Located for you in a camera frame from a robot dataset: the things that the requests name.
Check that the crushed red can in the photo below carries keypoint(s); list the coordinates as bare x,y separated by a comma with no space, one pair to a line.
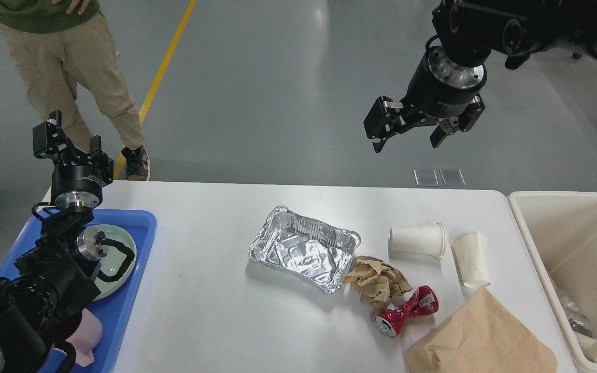
423,302

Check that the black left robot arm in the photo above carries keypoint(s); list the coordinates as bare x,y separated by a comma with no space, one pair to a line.
57,276

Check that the beige plastic bin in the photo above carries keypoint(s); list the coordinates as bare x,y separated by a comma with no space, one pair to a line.
560,230

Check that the crumpled brown paper ball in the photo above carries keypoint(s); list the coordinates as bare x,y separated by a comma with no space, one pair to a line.
378,281

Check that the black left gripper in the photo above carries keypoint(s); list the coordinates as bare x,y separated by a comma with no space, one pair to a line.
77,178

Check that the aluminium foil tray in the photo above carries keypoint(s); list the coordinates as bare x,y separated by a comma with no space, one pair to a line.
305,246

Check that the pink mug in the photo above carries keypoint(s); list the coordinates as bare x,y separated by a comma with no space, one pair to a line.
84,331

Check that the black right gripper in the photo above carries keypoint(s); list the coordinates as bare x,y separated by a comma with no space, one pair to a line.
440,92

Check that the person in khaki trousers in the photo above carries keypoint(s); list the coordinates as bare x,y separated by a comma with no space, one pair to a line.
57,46

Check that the mint green plate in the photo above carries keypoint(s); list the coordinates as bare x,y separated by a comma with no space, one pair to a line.
116,250

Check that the flattened white paper cup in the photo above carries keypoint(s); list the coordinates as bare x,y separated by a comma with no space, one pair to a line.
470,252

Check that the blue plastic tray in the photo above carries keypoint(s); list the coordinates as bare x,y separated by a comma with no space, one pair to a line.
115,309

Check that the brown paper bag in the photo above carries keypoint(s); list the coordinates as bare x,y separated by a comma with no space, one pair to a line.
481,336

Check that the clear floor marker plate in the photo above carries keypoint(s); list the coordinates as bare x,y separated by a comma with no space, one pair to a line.
426,177

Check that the paper cup in bin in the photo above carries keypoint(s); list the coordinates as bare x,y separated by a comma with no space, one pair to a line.
588,346

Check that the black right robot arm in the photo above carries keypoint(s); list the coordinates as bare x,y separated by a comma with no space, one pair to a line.
470,30

